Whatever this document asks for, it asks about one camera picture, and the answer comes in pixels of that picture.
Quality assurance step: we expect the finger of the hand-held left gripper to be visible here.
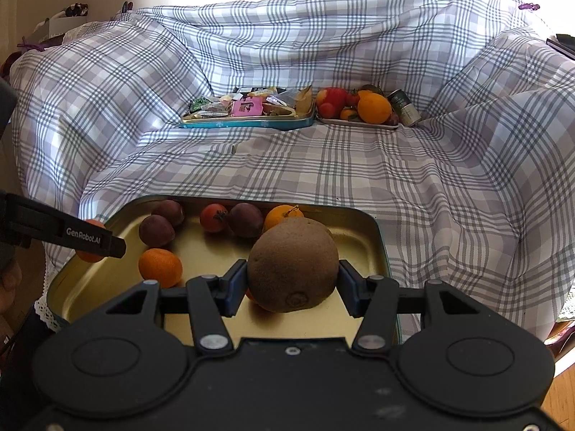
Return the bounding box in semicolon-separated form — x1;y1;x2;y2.
105;233;127;259

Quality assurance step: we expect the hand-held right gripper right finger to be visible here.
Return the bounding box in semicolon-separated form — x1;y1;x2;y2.
336;259;489;353

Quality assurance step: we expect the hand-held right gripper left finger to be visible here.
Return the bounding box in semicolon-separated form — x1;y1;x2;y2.
103;259;250;354

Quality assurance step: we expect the small orange tangerine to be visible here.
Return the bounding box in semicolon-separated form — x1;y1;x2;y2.
138;248;183;289
263;205;306;233
74;218;109;264

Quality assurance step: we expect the dark purple passion fruit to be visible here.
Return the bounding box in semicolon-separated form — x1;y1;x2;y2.
151;200;185;227
138;214;176;249
228;202;264;238

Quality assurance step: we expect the gold metal tray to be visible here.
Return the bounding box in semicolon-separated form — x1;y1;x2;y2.
45;195;400;346

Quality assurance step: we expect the brown kiwi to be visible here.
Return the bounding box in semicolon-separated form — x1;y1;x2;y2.
247;218;340;314

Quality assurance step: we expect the person's left hand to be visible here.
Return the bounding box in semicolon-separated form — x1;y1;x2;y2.
0;262;23;315

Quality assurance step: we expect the white lace cloth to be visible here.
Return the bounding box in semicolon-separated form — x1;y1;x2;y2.
33;298;68;333

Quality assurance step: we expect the grey plaid blanket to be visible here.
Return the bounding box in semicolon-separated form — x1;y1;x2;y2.
9;0;575;346

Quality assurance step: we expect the white plate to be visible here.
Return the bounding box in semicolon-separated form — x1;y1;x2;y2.
316;114;400;132

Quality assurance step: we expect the teal metal tray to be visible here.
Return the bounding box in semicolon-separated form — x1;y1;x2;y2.
180;110;316;130

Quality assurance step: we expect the pile of snack packets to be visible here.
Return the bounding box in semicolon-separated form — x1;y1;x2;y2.
188;84;314;117

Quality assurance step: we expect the large orange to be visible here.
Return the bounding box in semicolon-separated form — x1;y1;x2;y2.
357;91;392;125

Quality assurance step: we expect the green white can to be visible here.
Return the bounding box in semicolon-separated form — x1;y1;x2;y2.
387;90;422;127

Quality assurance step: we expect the red yellow apple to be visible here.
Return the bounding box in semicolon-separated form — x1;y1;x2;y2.
317;87;349;106

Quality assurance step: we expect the white cardboard box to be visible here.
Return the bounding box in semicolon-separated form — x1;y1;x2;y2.
45;4;91;37

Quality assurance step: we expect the black flat device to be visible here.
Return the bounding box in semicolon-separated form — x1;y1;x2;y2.
546;33;575;59

